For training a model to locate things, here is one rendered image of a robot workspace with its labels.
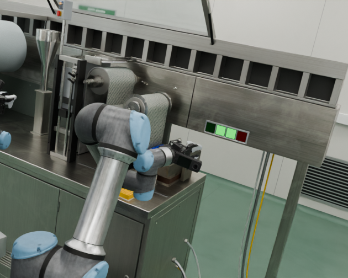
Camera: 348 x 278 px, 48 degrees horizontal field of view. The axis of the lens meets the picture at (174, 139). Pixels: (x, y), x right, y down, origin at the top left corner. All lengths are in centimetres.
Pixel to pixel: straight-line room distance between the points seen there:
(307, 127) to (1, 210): 169
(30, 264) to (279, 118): 138
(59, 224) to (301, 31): 321
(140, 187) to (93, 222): 40
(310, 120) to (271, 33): 252
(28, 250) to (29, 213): 110
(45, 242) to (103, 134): 33
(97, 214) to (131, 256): 81
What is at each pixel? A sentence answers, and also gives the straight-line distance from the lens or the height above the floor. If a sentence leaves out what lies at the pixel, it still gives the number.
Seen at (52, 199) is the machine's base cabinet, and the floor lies 74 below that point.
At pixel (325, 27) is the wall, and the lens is 435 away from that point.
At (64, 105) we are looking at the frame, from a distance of 212.
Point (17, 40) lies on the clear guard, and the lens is 265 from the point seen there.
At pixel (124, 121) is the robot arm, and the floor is 140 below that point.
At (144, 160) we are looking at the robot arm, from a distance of 138.
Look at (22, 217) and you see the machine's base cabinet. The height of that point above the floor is 56.
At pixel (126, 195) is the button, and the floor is 92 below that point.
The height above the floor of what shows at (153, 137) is 109.
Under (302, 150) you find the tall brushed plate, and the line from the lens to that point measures 204.
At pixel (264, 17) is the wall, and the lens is 447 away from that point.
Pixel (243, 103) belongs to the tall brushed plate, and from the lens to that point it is 207.
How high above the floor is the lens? 166
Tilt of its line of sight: 16 degrees down
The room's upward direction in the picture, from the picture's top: 10 degrees clockwise
